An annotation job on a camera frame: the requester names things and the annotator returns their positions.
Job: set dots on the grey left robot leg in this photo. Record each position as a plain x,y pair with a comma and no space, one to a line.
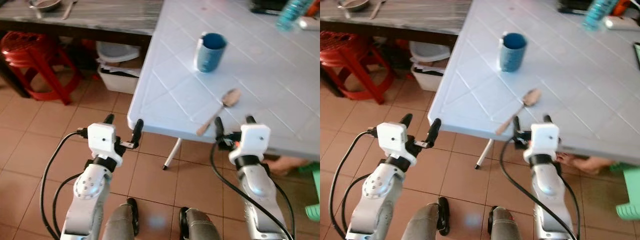
420,225
117,225

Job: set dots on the black flat device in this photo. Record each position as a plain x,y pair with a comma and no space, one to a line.
265,6
572,5

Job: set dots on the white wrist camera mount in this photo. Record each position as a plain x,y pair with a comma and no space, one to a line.
544,141
254,142
392,139
102,140

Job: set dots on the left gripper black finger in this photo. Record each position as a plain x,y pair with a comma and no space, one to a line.
108,119
137,131
407,120
434,131

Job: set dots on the person's bare foot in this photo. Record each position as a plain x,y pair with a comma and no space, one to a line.
587,162
287,164

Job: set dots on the white plastic bin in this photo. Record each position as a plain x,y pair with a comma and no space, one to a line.
117,52
429,51

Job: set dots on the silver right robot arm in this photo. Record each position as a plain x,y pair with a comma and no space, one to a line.
547,186
258,186

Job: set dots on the metal bowl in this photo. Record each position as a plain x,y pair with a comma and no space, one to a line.
354,4
46,4

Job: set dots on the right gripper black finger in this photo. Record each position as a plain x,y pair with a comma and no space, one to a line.
250,120
548,119
219,128
516,126

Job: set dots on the dark phone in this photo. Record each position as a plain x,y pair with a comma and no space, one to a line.
637,52

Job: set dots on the orange object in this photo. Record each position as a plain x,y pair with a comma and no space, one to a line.
314,7
622,6

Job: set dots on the wooden spoon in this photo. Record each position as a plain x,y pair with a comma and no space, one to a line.
230,98
531,97

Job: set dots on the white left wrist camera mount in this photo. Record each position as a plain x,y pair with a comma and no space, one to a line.
102,140
392,139

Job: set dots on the white oblong object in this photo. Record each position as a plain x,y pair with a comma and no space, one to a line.
622,23
310,23

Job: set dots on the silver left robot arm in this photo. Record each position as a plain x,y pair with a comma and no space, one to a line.
87,189
377,189

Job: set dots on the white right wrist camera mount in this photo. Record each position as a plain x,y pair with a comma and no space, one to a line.
254,142
544,141

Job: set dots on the grey robot leg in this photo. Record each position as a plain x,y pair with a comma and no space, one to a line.
420,225
117,225
202,227
505,227

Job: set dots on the blue plastic bottle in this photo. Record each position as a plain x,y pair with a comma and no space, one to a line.
292,14
598,14

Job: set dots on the red plastic stool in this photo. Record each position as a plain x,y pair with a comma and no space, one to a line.
342,42
25,44

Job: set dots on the metal spoon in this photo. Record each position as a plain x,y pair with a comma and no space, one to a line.
377,8
68,9

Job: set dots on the blue mug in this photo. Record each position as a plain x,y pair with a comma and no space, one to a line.
512,54
210,54

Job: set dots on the green plastic stool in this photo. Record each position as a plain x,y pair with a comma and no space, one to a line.
315,210
631,195

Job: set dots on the grey right robot leg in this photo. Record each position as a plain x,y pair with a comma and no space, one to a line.
202,227
505,227

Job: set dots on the white metal table leg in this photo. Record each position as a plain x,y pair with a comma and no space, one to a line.
485,152
172,152

